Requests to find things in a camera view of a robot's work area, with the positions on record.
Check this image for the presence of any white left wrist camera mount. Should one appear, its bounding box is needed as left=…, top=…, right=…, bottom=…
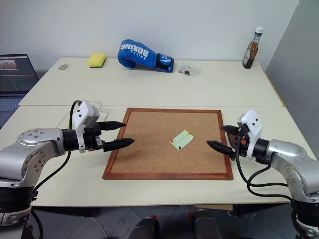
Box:
left=73, top=101, right=101, bottom=153

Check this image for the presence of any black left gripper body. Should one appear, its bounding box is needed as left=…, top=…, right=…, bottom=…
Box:
left=84, top=122, right=105, bottom=152

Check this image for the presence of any wooden framed cork board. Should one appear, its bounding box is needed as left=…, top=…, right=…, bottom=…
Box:
left=102, top=108, right=234, bottom=181

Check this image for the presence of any dark rounded shape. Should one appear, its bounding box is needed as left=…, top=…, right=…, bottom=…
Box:
left=129, top=215, right=160, bottom=239
left=191, top=210, right=223, bottom=239

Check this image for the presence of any blue boxing glove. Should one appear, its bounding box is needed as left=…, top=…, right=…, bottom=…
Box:
left=117, top=39, right=174, bottom=73

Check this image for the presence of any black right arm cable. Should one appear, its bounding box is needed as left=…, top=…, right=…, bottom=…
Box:
left=235, top=133, right=293, bottom=200

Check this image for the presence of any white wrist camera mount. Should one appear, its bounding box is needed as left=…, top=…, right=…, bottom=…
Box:
left=236, top=110, right=263, bottom=160
left=73, top=101, right=101, bottom=153

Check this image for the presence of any light green paper note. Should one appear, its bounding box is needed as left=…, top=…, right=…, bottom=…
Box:
left=170, top=129, right=195, bottom=151

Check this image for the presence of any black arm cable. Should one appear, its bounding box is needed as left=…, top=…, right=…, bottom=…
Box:
left=235, top=133, right=293, bottom=200
left=30, top=100, right=84, bottom=199

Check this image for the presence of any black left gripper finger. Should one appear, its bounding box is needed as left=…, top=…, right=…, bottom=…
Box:
left=102, top=138, right=136, bottom=152
left=96, top=120, right=127, bottom=131

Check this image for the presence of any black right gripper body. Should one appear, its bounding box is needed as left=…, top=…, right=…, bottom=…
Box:
left=227, top=127, right=250, bottom=157

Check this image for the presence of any brown sauce bottle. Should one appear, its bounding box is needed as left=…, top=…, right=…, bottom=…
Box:
left=242, top=26, right=265, bottom=70

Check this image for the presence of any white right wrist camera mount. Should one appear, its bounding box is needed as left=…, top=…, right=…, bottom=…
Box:
left=236, top=110, right=263, bottom=160

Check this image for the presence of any dark laptop computer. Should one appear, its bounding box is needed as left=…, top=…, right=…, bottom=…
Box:
left=0, top=53, right=40, bottom=129

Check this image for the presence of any yellow green sponge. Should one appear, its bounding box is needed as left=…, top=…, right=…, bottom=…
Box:
left=88, top=52, right=107, bottom=69

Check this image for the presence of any small clear plastic box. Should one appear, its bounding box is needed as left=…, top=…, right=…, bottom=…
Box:
left=177, top=64, right=201, bottom=77

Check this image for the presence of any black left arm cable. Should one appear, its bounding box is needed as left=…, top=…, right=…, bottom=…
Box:
left=30, top=100, right=84, bottom=199

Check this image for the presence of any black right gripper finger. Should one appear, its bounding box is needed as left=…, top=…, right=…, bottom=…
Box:
left=206, top=140, right=236, bottom=160
left=219, top=125, right=241, bottom=135

